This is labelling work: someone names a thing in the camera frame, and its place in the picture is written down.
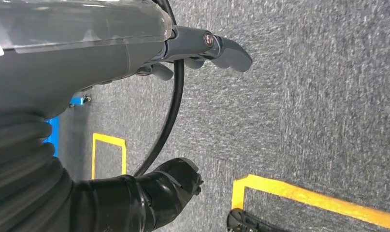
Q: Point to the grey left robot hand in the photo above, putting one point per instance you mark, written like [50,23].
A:
[70,64]

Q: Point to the blue metal shelf rack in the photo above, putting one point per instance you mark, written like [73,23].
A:
[52,137]

